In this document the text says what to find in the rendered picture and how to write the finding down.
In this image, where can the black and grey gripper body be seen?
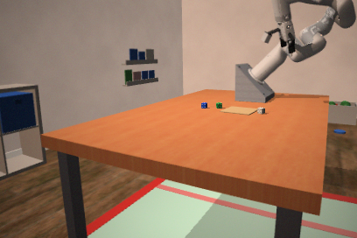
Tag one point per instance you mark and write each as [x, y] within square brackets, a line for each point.
[285, 27]

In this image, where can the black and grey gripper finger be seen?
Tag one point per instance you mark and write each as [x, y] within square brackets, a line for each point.
[283, 43]
[291, 45]

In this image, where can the tan mat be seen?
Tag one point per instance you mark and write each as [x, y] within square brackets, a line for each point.
[239, 110]

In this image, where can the white die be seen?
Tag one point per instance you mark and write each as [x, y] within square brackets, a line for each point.
[260, 110]

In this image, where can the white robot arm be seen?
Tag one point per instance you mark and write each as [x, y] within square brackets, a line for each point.
[344, 17]

